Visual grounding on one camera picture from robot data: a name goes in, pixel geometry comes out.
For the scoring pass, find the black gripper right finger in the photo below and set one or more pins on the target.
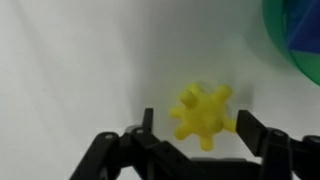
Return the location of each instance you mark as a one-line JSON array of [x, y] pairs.
[[283, 153]]

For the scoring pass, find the green plastic bowl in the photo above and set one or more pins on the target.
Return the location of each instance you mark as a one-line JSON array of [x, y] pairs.
[[276, 30]]

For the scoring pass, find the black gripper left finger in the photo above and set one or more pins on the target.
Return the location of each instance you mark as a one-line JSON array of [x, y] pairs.
[[133, 156]]

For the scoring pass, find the yellow star shaped toy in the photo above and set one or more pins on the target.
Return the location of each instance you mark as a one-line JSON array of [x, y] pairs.
[[202, 116]]

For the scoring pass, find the blue cube toy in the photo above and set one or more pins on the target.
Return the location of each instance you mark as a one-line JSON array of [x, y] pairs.
[[305, 28]]

